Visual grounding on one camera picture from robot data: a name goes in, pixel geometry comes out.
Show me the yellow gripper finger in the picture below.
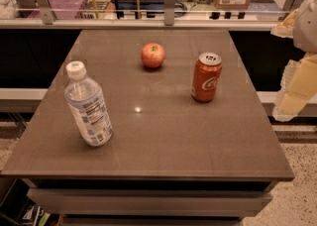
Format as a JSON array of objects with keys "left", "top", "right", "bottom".
[
  {"left": 270, "top": 9, "right": 298, "bottom": 38},
  {"left": 272, "top": 54, "right": 317, "bottom": 122}
]

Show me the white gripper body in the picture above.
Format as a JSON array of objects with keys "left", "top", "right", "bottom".
[{"left": 293, "top": 0, "right": 317, "bottom": 53}]

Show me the clear blue-label water bottle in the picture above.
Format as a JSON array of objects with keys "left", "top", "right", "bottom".
[{"left": 64, "top": 60, "right": 113, "bottom": 147}]

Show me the red cola can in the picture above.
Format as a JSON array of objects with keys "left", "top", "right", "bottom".
[{"left": 191, "top": 53, "right": 222, "bottom": 102}]

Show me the red apple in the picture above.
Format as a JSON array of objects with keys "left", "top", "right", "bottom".
[{"left": 141, "top": 43, "right": 166, "bottom": 68}]

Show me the purple plastic crate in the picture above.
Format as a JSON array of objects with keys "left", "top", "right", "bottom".
[{"left": 28, "top": 0, "right": 90, "bottom": 20}]

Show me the white drawer cabinet under table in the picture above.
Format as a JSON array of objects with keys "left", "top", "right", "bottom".
[{"left": 28, "top": 187, "right": 272, "bottom": 220}]

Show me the glass railing with metal posts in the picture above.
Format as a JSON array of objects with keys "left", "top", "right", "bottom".
[{"left": 1, "top": 0, "right": 290, "bottom": 30}]

